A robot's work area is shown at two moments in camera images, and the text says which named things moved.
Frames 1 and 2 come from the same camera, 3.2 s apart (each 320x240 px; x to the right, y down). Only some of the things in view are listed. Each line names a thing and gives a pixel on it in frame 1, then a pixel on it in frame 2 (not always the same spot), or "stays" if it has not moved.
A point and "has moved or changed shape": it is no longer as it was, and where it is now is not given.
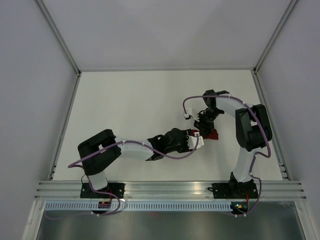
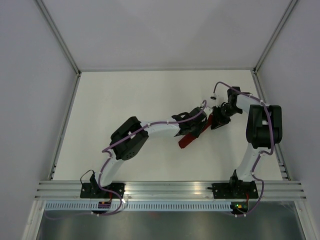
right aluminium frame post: (266, 49) stays
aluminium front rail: (55, 190) stays
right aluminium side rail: (284, 176) stays
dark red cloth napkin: (212, 134) has moved or changed shape
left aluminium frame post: (61, 36) stays
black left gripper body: (182, 146) to (196, 130)
